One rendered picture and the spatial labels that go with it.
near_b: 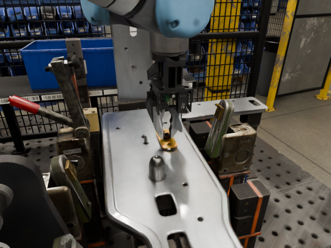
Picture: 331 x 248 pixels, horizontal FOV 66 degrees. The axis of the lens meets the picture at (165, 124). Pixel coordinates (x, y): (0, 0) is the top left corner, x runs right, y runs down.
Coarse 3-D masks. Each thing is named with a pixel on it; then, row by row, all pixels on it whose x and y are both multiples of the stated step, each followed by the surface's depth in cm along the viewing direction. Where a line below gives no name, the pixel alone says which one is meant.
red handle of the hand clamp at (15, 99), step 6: (12, 96) 50; (18, 96) 50; (12, 102) 49; (18, 102) 50; (24, 102) 50; (30, 102) 51; (24, 108) 50; (30, 108) 51; (36, 108) 51; (42, 108) 52; (42, 114) 52; (48, 114) 52; (54, 114) 53; (54, 120) 53; (60, 120) 54; (66, 120) 54; (72, 126) 55
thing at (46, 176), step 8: (48, 176) 41; (48, 184) 40; (48, 192) 38; (56, 192) 38; (64, 192) 39; (56, 200) 39; (64, 200) 39; (72, 200) 40; (56, 208) 40; (64, 208) 40; (72, 208) 41; (64, 216) 41; (72, 216) 41; (72, 224) 42; (80, 224) 45; (72, 232) 43; (80, 232) 44; (80, 240) 44
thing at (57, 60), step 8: (72, 56) 49; (48, 64) 48; (56, 64) 47; (64, 64) 49; (72, 64) 49; (80, 64) 50; (56, 72) 48; (64, 72) 48; (64, 80) 49; (64, 88) 50; (72, 88) 51; (64, 96) 50; (72, 96) 51; (72, 104) 52; (80, 104) 55; (72, 112) 52; (80, 112) 53; (72, 120) 53; (80, 120) 54; (88, 128) 58
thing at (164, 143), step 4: (156, 132) 65; (164, 132) 65; (168, 132) 65; (164, 136) 62; (168, 136) 62; (160, 140) 62; (164, 140) 62; (168, 140) 62; (172, 140) 62; (164, 144) 60; (172, 144) 60; (176, 144) 60; (164, 148) 59
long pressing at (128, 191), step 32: (128, 128) 68; (128, 160) 56; (192, 160) 56; (128, 192) 47; (160, 192) 47; (192, 192) 47; (224, 192) 48; (128, 224) 41; (160, 224) 41; (192, 224) 41; (224, 224) 41
